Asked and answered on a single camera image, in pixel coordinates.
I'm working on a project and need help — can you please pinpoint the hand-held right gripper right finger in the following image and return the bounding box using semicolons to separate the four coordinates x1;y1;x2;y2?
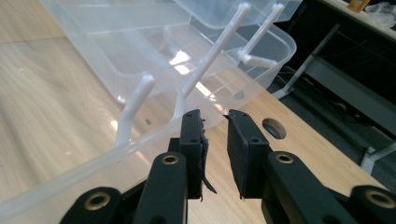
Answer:
223;108;273;201

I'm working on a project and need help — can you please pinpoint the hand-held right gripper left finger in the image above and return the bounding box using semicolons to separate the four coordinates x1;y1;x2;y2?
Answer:
167;108;218;201

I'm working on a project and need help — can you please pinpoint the clear plastic storage box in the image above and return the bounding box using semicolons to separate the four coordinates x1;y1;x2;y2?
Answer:
0;0;304;222

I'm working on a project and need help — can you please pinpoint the pale background desk top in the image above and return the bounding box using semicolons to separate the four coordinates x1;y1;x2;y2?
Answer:
321;0;396;43

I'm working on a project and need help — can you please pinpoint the yellow object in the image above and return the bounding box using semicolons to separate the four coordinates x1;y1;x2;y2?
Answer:
346;0;372;14

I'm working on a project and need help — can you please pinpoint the crumpled white plastic wrap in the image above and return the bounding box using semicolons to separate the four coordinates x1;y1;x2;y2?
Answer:
363;1;396;31

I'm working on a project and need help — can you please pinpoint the grey metal desk frame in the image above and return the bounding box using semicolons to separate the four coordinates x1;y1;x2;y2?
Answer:
273;22;396;175

